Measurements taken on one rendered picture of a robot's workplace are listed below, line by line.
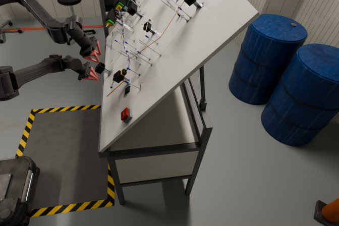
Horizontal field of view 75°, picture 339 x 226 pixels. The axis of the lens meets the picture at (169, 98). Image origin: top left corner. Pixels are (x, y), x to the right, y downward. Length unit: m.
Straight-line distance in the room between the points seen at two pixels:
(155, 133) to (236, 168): 1.14
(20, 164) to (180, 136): 1.37
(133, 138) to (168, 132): 0.23
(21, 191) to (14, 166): 0.24
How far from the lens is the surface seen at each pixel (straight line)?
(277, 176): 2.48
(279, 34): 2.54
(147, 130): 1.45
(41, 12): 1.26
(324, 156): 2.89
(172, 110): 1.56
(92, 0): 4.42
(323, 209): 2.45
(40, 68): 1.10
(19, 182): 2.14
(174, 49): 1.09
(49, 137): 2.60
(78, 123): 2.61
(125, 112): 1.13
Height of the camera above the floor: 1.98
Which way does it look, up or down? 46 degrees down
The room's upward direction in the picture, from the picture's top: 5 degrees clockwise
